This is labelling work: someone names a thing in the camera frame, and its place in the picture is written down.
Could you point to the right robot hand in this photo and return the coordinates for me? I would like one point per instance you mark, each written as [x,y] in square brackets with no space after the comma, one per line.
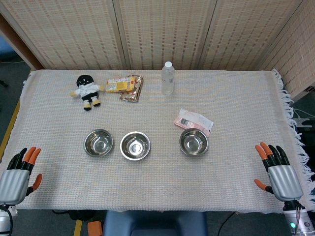
[284,182]

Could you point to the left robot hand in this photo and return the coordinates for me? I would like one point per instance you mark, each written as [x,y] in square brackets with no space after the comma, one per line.
[13,184]

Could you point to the small metal bowl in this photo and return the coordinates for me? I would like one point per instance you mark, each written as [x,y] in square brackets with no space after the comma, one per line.
[193,143]
[135,147]
[98,143]

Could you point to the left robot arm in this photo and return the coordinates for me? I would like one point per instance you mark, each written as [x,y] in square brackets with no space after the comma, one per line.
[4,218]

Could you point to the blue padded robot base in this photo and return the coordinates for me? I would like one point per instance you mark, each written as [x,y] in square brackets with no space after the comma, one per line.
[155,223]

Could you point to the orange block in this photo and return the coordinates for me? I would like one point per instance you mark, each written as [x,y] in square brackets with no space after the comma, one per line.
[94,228]

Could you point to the pink and white packet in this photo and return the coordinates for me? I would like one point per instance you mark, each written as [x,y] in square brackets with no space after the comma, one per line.
[194,120]

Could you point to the black and white plush doll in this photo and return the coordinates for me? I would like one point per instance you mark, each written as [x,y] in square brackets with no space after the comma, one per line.
[86,92]

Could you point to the woven bamboo screen panel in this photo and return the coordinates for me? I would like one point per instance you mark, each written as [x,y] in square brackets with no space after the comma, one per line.
[165,32]
[246,34]
[66,34]
[295,56]

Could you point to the white woven fringed tablecloth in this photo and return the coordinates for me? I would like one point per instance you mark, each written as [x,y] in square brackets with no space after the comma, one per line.
[157,177]

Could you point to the yellow snack box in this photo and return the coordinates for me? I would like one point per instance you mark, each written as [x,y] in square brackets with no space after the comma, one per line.
[117,84]

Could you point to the brown foil snack packet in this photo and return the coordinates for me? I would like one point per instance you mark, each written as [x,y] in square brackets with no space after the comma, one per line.
[133,96]

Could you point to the clear plastic water bottle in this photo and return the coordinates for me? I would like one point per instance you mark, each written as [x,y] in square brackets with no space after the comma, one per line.
[167,79]

